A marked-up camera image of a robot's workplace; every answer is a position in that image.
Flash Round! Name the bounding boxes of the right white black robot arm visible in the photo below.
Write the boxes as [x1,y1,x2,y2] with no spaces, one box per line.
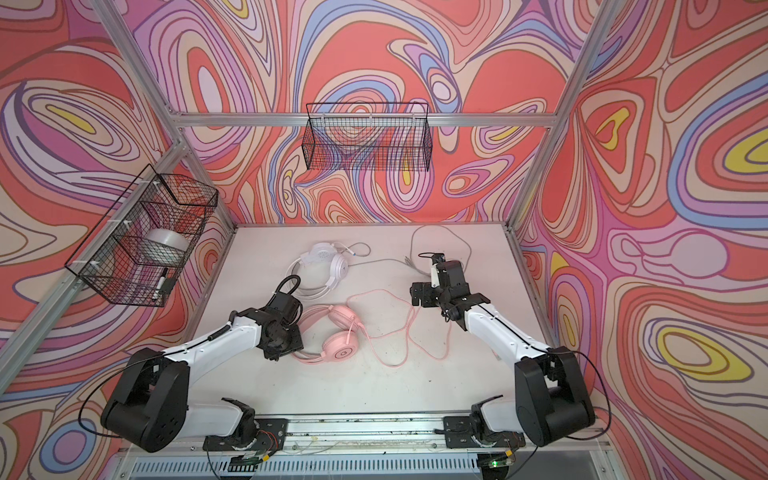
[410,252,596,447]

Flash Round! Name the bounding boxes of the black marker in basket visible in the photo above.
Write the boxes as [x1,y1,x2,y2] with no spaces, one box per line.
[152,275,176,303]

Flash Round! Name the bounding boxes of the black wire basket left wall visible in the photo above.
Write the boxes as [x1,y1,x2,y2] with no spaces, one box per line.
[65,166,219,308]

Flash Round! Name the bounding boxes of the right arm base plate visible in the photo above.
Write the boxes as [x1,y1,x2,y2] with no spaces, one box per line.
[434,415,526,451]

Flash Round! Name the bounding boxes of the aluminium front rail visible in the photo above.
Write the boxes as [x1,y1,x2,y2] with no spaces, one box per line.
[122,410,613,457]

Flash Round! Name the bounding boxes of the black wire basket back wall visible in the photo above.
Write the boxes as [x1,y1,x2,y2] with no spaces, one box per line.
[301,101,433,173]

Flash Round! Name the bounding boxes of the pink cat-ear headphones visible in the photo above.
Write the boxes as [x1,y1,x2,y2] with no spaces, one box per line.
[291,305,363,365]

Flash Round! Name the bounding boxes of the white tape roll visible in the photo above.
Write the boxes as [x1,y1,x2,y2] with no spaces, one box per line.
[141,228,190,267]

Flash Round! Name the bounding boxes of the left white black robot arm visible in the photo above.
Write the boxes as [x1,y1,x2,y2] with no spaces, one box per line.
[100,291,304,453]

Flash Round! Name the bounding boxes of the black wire basket wall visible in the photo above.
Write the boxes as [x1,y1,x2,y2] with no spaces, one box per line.
[301,101,433,173]
[65,166,219,308]

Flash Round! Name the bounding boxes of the white headphones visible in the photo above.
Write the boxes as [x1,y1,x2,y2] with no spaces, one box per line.
[287,242,349,300]

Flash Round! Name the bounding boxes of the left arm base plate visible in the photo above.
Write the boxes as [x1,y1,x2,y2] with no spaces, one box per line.
[203,418,289,454]

